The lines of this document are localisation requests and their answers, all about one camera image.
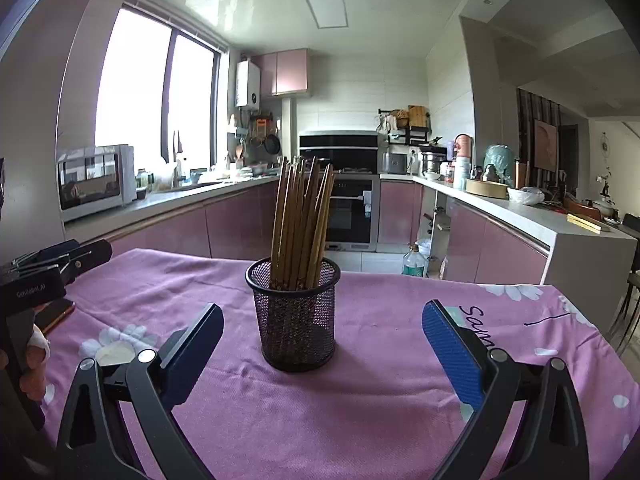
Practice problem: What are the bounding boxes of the black range hood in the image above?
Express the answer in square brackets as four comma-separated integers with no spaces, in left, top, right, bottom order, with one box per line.
[299,131,379,173]

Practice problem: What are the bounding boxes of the pink thermos jug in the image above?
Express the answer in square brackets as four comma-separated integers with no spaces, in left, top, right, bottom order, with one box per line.
[452,133,474,183]

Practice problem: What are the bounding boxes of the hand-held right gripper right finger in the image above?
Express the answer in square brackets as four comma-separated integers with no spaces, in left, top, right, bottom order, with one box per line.
[421,300,591,480]

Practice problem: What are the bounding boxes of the kitchen faucet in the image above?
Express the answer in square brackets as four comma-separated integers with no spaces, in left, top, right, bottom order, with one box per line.
[172,130,185,188]

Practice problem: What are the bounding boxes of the white plastic bag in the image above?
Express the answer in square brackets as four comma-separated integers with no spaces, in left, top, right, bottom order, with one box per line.
[506,186,545,206]

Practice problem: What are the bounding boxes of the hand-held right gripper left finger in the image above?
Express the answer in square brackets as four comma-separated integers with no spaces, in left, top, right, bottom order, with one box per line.
[56,302,225,480]

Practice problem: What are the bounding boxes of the framed wall picture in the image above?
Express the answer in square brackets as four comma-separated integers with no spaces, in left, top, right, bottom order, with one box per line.
[532,119,558,172]

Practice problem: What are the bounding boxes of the black mesh pen holder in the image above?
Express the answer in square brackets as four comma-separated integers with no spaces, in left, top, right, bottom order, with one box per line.
[245,256,342,372]

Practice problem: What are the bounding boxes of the brown smartphone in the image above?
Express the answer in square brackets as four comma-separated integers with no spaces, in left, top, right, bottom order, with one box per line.
[35,299,77,335]

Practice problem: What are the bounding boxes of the pink wall cabinet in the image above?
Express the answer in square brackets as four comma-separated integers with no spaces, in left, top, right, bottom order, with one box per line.
[251,48,309,97]

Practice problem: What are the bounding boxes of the bundle of wooden chopsticks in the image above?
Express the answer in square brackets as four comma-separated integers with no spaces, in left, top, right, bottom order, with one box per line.
[267,156,337,363]

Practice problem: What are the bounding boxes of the white microwave oven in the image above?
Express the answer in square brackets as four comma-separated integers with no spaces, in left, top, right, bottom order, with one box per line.
[56,144,137,223]

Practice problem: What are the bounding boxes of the pink printed tablecloth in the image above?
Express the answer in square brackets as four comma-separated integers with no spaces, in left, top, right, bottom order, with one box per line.
[30,247,633,480]

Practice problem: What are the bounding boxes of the person's left hand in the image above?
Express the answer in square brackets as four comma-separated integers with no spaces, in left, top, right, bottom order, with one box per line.
[19,326,52,404]

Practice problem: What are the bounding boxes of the pink kitchen base cabinets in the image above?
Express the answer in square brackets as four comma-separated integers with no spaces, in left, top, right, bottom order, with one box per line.
[62,180,551,286]

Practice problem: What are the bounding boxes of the clear plastic bottle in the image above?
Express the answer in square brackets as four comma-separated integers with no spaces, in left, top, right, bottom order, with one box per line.
[402,243,428,277]

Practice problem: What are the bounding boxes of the black wall rack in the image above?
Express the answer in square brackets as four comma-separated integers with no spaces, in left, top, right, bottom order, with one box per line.
[377,108,432,145]

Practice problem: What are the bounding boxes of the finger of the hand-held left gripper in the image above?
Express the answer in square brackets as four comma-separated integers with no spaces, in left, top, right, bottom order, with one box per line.
[54,239,113,287]
[12,240,81,269]

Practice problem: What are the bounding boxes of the ceiling light panel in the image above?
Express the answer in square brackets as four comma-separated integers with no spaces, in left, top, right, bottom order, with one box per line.
[305,0,349,30]

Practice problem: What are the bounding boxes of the kitchen window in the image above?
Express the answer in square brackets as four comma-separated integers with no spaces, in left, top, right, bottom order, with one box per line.
[95,0,230,171]

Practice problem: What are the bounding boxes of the black built-in oven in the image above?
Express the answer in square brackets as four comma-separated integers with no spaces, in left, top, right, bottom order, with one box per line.
[325,176,375,247]

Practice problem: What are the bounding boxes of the steel steamer pot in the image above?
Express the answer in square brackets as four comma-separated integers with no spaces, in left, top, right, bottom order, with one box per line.
[420,145,447,176]

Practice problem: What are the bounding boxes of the flat yellow box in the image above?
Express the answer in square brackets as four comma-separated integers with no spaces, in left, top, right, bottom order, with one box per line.
[566,212,611,233]

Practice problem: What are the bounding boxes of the round bamboo steamer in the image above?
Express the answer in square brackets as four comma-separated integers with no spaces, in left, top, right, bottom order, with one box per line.
[466,178,510,198]

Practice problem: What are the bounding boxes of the white gas water heater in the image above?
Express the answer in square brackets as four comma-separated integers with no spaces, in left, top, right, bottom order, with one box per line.
[235,60,262,109]

